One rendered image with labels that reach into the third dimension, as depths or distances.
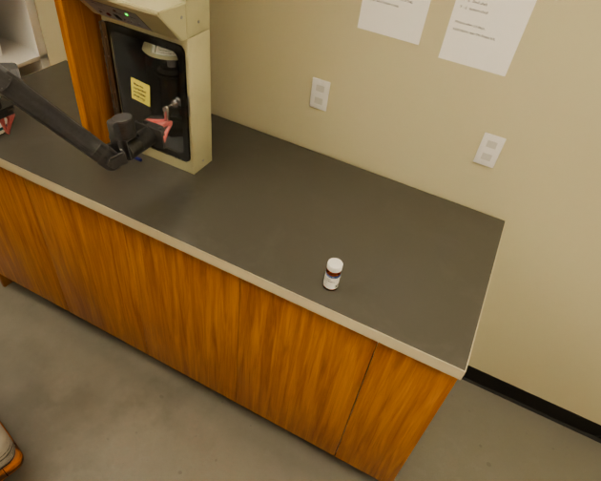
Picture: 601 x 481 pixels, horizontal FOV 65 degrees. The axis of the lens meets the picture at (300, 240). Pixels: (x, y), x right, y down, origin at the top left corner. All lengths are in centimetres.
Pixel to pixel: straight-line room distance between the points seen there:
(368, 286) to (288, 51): 91
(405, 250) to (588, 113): 66
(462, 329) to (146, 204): 103
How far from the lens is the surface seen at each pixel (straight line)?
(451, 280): 151
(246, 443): 213
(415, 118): 174
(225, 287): 154
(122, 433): 219
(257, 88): 196
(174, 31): 145
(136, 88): 170
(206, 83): 163
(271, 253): 143
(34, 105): 134
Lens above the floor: 195
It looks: 43 degrees down
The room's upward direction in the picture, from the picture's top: 9 degrees clockwise
